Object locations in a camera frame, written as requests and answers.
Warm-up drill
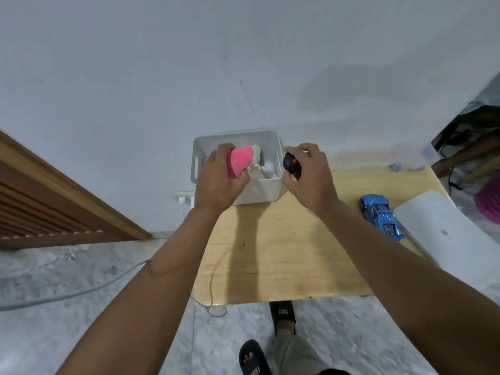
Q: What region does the person's left forearm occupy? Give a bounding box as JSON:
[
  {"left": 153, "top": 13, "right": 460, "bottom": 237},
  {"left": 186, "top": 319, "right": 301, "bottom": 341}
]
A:
[{"left": 57, "top": 205, "right": 236, "bottom": 375}]

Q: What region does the white wall socket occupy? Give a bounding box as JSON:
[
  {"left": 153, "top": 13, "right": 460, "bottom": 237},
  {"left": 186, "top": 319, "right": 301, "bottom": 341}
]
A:
[{"left": 173, "top": 191, "right": 196, "bottom": 210}]

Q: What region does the blue toy car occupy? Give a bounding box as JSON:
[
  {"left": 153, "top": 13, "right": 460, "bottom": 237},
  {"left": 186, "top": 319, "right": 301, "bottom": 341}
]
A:
[{"left": 359, "top": 194, "right": 405, "bottom": 242}]

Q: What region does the white flat box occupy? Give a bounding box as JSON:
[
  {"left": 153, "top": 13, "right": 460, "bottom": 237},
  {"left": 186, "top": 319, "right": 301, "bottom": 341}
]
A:
[{"left": 393, "top": 190, "right": 500, "bottom": 290}]

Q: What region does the person's left hand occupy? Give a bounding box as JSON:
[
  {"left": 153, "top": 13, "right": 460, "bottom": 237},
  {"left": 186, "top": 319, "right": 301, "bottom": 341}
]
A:
[{"left": 194, "top": 143, "right": 251, "bottom": 216}]

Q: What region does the clear plastic bag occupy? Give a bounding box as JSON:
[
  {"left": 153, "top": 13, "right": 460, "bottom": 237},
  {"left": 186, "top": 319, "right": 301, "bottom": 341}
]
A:
[{"left": 388, "top": 144, "right": 441, "bottom": 172}]

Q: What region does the white toy in bin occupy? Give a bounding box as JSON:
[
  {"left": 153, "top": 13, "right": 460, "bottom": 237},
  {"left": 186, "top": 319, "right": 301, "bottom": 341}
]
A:
[{"left": 249, "top": 145, "right": 279, "bottom": 180}]

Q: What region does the thin white cable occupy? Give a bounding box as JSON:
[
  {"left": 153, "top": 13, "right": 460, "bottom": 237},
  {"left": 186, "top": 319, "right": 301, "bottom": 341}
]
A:
[{"left": 190, "top": 238, "right": 229, "bottom": 318}]

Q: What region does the black sandal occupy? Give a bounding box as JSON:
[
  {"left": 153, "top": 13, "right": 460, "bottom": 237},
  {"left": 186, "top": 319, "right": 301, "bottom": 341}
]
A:
[
  {"left": 269, "top": 301, "right": 297, "bottom": 337},
  {"left": 239, "top": 339, "right": 272, "bottom": 375}
]

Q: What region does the person's right hand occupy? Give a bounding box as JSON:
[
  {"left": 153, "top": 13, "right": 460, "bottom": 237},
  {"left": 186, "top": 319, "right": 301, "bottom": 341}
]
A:
[{"left": 282, "top": 143, "right": 340, "bottom": 215}]

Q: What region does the pink toy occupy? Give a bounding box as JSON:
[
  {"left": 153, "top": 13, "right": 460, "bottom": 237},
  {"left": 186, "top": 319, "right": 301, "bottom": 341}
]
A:
[{"left": 227, "top": 146, "right": 254, "bottom": 179}]

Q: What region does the pink basket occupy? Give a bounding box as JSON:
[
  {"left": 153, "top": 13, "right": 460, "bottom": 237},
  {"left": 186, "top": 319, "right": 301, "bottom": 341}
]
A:
[{"left": 473, "top": 179, "right": 500, "bottom": 225}]

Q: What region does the grey cable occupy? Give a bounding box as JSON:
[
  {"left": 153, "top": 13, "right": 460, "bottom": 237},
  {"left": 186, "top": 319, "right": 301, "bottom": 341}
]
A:
[{"left": 0, "top": 259, "right": 150, "bottom": 313}]

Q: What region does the black cable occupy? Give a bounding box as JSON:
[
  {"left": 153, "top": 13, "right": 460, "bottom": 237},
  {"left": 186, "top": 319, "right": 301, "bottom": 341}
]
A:
[{"left": 439, "top": 130, "right": 473, "bottom": 196}]

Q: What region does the grey trouser leg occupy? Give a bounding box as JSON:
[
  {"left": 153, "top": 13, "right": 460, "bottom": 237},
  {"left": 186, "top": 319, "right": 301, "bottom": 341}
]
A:
[{"left": 273, "top": 329, "right": 352, "bottom": 375}]

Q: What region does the white plastic storage bin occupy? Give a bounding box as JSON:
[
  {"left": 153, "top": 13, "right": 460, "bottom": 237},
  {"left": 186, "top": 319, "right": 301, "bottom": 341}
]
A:
[{"left": 191, "top": 130, "right": 285, "bottom": 206}]

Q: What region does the person's right forearm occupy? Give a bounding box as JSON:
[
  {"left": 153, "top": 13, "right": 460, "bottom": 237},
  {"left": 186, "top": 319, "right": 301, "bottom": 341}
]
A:
[{"left": 316, "top": 199, "right": 500, "bottom": 375}]

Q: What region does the black toy with red dot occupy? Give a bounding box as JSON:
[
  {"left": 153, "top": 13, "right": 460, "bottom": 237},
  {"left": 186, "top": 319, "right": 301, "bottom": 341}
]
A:
[{"left": 282, "top": 152, "right": 302, "bottom": 180}]

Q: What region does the dark wooden furniture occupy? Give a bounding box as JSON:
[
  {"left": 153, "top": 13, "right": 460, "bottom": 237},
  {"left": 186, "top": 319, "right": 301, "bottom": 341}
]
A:
[{"left": 431, "top": 104, "right": 500, "bottom": 183}]

